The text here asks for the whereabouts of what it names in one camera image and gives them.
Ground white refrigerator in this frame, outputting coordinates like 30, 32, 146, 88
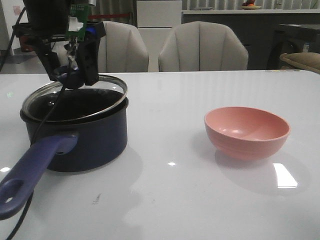
136, 0, 182, 59

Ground green circuit board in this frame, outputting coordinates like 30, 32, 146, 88
65, 3, 90, 42

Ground right grey upholstered chair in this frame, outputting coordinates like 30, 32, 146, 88
158, 21, 249, 72

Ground beige cushion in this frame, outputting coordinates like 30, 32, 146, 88
279, 52, 320, 74

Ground left grey upholstered chair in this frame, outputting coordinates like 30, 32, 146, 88
97, 21, 149, 73

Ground black cable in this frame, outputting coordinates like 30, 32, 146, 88
0, 6, 83, 240

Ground dark blue saucepan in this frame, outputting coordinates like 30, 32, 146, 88
0, 97, 129, 220

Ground dark kitchen counter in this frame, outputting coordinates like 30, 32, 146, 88
182, 9, 320, 70

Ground glass pot lid blue knob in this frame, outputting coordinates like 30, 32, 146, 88
21, 66, 128, 123

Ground red barrier belt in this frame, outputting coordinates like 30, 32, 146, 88
88, 13, 131, 20

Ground pink bowl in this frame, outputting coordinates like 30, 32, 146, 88
204, 106, 291, 161

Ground grey upholstered chair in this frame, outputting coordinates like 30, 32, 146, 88
97, 21, 149, 73
158, 21, 249, 72

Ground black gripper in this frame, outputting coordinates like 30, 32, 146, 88
12, 0, 105, 86

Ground black appliance box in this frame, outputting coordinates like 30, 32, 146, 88
266, 24, 320, 70

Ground fruit plate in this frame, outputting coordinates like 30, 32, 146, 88
241, 0, 261, 10

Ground grey curtain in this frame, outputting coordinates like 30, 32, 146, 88
91, 0, 137, 27

